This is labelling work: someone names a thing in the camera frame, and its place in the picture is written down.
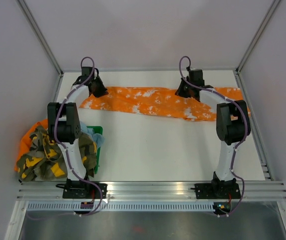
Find orange white tie-dye trousers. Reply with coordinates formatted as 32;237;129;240
79;86;251;122

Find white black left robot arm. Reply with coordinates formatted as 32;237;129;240
47;66;108;199

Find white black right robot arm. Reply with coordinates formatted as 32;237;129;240
175;66;251;198

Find camouflage trousers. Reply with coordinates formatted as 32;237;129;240
17;125;97;182

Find green plastic bin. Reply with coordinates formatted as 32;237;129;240
87;126;105;174

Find orange garment in pile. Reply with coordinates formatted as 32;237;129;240
14;118;48;172

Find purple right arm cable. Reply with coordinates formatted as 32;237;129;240
179;55;249;218

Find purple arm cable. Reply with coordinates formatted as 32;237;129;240
27;56;104;221
179;55;249;218

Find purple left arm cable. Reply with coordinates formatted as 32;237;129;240
27;56;104;221

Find right aluminium frame post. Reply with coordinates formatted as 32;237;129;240
235;0;282;73

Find aluminium frame post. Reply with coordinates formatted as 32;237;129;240
16;0;63;77
235;0;282;73

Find left aluminium frame post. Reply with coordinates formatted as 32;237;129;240
16;0;63;77

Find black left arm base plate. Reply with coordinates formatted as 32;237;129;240
62;181;107;199

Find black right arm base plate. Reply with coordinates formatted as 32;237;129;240
191;183;241;200

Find aluminium mounting rail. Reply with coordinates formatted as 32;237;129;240
16;181;286;202

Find white slotted cable duct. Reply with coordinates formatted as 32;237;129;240
28;201;214;212

